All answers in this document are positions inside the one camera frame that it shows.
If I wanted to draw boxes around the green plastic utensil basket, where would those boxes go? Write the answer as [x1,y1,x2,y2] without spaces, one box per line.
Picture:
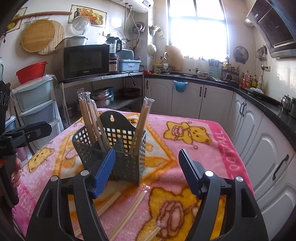
[72,110,147,187]

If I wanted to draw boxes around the left hand painted nails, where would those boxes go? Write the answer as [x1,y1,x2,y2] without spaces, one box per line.
[11,158,22,188]

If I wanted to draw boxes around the white kitchen base cabinets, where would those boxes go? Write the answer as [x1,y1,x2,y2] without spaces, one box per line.
[145,78,295,240]

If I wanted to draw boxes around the red plastic basin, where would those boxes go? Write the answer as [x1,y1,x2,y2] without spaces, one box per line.
[16,61,48,84]

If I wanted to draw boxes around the metal shelf rack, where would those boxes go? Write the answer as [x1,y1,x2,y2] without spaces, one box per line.
[55,72,144,116]

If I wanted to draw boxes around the black microwave oven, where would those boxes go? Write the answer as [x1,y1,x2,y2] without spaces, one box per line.
[52,44,110,82]

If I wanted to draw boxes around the grey plastic drawer unit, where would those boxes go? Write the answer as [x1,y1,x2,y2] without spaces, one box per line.
[11,74,64,161]

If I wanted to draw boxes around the blender with black base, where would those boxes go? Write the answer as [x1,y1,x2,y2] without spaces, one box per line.
[106,37,122,73]

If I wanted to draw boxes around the round bamboo board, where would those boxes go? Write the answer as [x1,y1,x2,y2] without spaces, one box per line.
[21,20,65,55]

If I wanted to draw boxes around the steel kettle on counter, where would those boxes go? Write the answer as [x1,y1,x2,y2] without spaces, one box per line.
[281,95,292,113]

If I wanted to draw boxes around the pink bear blanket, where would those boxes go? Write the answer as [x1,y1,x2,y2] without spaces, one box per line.
[13,114,250,240]

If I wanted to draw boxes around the blue plastic bin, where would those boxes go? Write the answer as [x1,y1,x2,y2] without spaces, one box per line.
[118,59,141,72]

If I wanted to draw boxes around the stacked steel pots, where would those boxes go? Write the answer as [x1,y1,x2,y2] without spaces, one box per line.
[90,87,112,108]

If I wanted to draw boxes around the black range hood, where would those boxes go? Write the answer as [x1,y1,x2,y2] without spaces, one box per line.
[247,0,295,58]

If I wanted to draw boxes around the chopsticks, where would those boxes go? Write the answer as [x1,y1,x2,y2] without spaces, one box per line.
[69,191,121,237]
[109,190,147,241]

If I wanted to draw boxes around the blue hanging trash basket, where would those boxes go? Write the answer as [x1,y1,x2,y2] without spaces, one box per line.
[173,80,188,93]

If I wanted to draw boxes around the chopsticks compartment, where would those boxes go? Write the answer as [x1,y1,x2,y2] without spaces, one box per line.
[129,96,154,154]
[77,88,110,152]

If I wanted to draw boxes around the fruit picture on wall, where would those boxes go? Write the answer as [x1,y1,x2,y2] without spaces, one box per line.
[68,4,107,28]

